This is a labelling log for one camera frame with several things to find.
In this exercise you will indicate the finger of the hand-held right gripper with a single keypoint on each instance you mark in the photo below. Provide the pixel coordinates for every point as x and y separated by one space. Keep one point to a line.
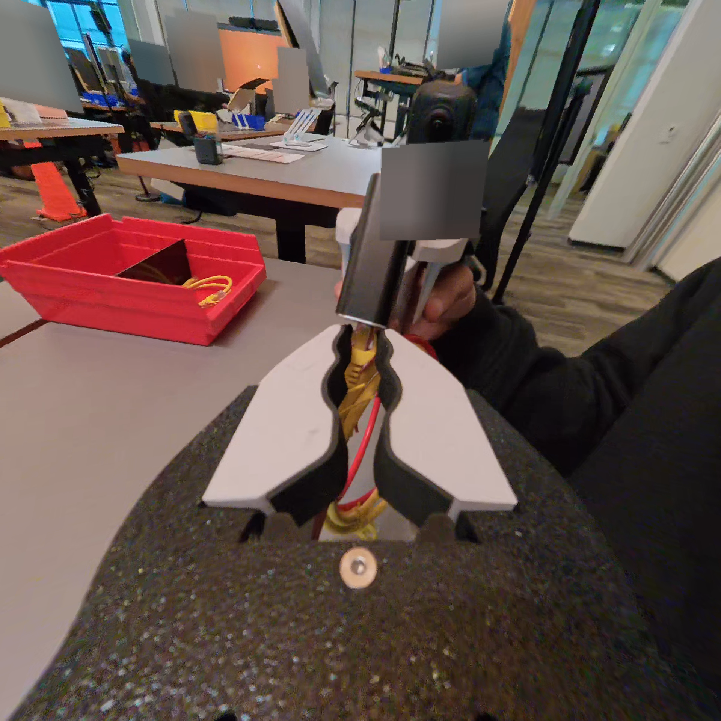
346 236
442 250

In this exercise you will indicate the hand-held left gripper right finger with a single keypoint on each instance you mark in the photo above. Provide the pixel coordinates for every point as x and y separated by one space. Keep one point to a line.
445 439

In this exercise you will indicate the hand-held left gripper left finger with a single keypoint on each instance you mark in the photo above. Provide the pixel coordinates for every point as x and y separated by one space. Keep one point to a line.
276 439

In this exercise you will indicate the black port adapter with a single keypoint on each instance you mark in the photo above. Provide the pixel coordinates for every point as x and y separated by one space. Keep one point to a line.
369 265

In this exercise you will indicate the person's right forearm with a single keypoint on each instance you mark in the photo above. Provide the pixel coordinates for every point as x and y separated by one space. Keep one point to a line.
507 360

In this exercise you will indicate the person's right hand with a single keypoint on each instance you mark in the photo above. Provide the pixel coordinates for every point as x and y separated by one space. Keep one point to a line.
450 298

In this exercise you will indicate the standing desk with tools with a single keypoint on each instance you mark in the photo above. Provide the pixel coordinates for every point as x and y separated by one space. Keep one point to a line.
388 79

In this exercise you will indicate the grey wood-edged desk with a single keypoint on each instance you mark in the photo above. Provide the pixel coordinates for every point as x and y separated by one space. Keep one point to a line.
315 174

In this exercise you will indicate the black office chair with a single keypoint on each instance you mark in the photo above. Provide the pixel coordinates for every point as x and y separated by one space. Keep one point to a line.
512 169

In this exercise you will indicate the black tripod stand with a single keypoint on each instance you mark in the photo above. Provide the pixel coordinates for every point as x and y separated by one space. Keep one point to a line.
557 112

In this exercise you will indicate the white paper strip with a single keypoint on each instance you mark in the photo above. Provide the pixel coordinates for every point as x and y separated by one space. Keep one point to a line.
265 153

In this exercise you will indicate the white tablet stand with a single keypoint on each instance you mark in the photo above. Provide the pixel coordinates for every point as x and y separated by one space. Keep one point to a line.
304 127

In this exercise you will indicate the wood-top office desk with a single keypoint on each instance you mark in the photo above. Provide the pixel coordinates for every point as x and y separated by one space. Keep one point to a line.
248 130
56 129

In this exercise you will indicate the black pen holder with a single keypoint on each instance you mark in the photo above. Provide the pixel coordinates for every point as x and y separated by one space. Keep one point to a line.
208 151

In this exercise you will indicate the yellow storage bin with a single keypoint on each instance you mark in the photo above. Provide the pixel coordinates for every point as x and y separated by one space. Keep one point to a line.
4 115
203 121

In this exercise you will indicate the black bin divider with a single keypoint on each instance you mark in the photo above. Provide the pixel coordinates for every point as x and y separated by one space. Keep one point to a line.
157 265

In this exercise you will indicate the computer monitor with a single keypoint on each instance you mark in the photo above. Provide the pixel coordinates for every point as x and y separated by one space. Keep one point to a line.
248 56

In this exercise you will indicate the person's black sweatshirt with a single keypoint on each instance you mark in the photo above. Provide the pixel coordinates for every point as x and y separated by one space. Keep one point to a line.
648 450

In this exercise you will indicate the red plastic bin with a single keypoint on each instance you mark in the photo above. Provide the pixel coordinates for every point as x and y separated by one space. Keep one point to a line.
84 304

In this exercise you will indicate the orange traffic cone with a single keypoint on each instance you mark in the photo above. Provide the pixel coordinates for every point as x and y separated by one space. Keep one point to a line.
53 191

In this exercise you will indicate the wooden post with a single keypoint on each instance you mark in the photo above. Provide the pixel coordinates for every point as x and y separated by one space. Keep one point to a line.
521 45

